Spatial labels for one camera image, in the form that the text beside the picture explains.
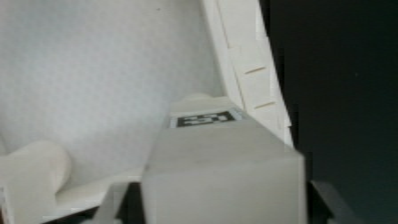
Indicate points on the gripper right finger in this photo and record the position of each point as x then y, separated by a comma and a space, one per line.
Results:
329, 209

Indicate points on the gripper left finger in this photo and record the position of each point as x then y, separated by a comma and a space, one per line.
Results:
122, 209

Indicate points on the white desk leg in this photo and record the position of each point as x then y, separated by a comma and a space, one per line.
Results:
34, 174
225, 172

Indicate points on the white desk tabletop tray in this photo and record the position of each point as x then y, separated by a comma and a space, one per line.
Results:
102, 57

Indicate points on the white U-shaped obstacle fence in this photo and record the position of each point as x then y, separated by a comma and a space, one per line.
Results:
255, 66

